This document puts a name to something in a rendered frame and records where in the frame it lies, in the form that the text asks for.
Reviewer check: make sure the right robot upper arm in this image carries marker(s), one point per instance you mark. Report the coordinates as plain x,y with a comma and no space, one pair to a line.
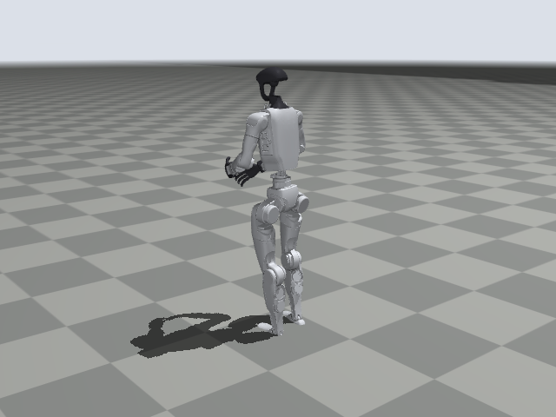
301,132

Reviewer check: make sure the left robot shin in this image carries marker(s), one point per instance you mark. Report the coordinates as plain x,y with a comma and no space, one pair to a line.
274,297

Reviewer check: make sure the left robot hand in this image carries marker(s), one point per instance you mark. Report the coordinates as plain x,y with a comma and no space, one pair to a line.
227,163

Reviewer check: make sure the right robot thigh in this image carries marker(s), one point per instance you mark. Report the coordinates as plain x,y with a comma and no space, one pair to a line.
290,223

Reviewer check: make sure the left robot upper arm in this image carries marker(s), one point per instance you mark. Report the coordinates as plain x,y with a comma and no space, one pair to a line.
256,123

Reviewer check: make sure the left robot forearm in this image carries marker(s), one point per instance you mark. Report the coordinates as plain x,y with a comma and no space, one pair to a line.
232,167

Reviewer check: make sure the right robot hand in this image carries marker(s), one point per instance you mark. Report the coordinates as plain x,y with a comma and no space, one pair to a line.
250,173

